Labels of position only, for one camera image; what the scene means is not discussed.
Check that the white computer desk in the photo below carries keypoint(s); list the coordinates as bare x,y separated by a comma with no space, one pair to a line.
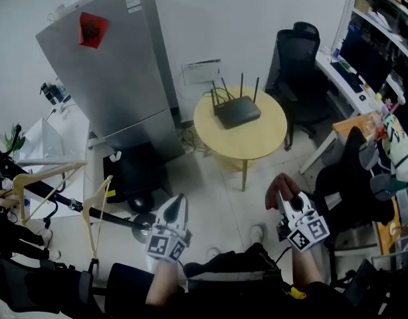
340,78

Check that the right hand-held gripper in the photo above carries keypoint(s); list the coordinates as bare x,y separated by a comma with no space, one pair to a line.
307,234

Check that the silver refrigerator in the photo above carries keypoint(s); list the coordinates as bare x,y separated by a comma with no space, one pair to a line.
117,88

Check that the black router with antennas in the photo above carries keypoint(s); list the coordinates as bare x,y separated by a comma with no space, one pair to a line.
239,111

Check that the black chair with jacket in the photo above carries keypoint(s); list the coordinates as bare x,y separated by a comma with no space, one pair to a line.
347,191

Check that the white storage shelf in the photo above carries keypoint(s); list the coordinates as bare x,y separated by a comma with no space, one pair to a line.
383,28

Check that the wooden clothes hanger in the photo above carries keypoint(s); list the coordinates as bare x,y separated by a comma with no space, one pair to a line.
91,204
23,179

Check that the person's left forearm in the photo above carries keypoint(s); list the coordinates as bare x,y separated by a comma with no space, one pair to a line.
162,281

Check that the grey cap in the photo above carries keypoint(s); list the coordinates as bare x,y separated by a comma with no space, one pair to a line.
386,186

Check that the person's black clothing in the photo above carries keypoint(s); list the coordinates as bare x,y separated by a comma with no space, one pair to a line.
237,284

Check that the person's left white shoe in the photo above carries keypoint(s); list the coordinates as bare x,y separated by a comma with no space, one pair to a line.
213,254

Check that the red paper decoration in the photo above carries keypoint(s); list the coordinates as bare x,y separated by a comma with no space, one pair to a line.
92,30

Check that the person's white shoe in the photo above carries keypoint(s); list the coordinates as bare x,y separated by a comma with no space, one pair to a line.
257,234
213,254

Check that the black mesh office chair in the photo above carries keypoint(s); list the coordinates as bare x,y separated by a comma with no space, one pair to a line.
300,78

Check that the black box with white logo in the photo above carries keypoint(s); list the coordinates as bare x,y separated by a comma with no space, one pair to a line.
137,174

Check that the orange wooden desk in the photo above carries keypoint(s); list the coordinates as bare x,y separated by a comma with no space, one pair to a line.
350,126

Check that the black keyboard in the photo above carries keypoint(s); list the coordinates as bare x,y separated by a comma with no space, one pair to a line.
347,76

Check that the black computer monitor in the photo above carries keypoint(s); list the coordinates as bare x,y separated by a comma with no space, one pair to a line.
363,58

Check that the round wooden side table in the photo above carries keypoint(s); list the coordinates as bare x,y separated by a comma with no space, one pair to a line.
250,145

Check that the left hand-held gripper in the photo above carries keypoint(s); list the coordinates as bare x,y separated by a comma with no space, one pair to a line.
161,244

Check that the person's right white shoe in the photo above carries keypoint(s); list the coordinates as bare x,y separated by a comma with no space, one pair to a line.
257,234

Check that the black swivel chair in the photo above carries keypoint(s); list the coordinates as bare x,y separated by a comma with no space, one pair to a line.
41,287

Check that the green potted plant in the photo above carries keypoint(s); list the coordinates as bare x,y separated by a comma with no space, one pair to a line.
14,140

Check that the brown knitted cloth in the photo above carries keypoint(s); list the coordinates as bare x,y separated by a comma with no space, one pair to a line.
280,186

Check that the person's right forearm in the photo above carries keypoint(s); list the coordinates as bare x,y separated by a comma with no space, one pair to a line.
307,268

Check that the white green patterned plush toy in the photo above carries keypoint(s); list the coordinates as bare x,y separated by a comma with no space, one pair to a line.
400,151

